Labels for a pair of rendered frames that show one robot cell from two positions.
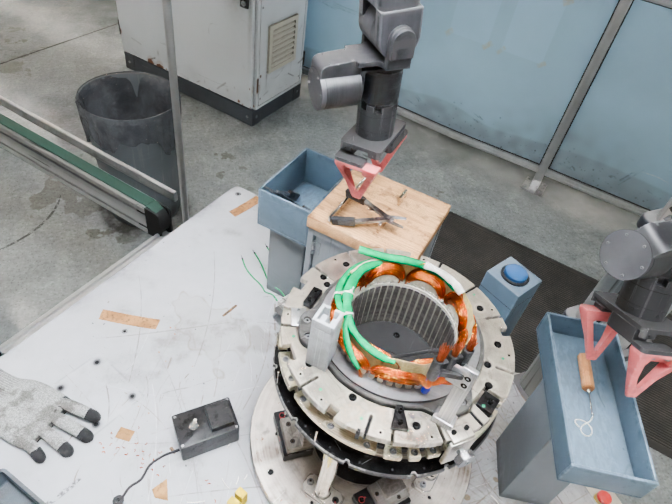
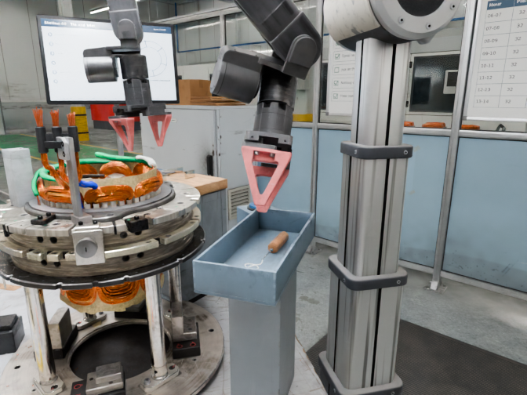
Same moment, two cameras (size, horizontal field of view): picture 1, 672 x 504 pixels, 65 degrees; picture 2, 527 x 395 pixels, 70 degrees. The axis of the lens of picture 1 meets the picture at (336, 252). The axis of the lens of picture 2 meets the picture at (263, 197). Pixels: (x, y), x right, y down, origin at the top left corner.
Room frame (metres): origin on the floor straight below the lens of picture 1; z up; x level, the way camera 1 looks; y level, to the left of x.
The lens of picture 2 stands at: (-0.07, -0.53, 1.26)
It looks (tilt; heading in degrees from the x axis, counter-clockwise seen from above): 15 degrees down; 16
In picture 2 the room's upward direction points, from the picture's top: straight up
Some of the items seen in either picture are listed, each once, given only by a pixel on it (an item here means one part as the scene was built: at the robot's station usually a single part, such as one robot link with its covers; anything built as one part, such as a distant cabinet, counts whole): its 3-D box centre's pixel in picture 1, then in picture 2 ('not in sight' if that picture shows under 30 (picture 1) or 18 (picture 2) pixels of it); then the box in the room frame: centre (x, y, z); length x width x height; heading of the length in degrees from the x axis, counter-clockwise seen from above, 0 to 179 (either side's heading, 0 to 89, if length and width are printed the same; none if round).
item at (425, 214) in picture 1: (381, 215); (171, 184); (0.74, -0.07, 1.05); 0.20 x 0.19 x 0.02; 69
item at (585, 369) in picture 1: (585, 371); (278, 241); (0.49, -0.40, 1.03); 0.06 x 0.02 x 0.02; 175
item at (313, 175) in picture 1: (301, 233); not in sight; (0.79, 0.08, 0.92); 0.17 x 0.11 x 0.28; 159
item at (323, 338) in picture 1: (324, 339); (19, 177); (0.38, -0.01, 1.14); 0.03 x 0.03 x 0.09; 72
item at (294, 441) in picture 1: (297, 428); (53, 327); (0.41, 0.01, 0.85); 0.06 x 0.04 x 0.05; 24
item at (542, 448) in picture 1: (553, 435); (264, 317); (0.44, -0.39, 0.92); 0.25 x 0.11 x 0.28; 178
